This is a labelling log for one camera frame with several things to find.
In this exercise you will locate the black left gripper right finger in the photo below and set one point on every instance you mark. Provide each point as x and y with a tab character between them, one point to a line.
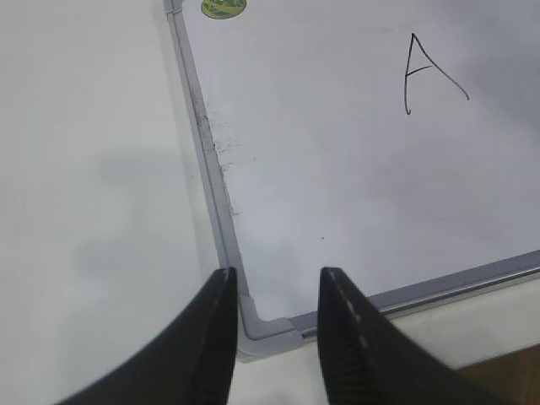
365	359

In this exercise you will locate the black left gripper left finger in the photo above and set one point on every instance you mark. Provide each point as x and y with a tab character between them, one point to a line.
191	362

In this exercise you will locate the white framed whiteboard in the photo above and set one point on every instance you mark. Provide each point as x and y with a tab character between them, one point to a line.
397	140

